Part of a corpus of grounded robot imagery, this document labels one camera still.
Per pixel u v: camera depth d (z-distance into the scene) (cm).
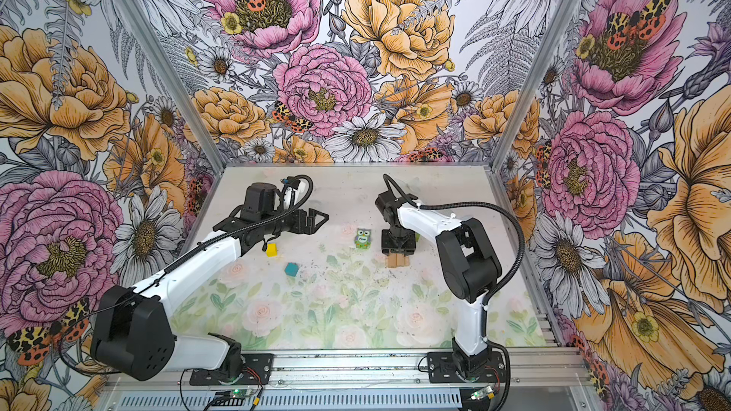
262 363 75
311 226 74
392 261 92
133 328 42
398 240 81
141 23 81
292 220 74
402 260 92
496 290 51
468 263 51
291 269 94
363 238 99
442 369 74
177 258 100
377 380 74
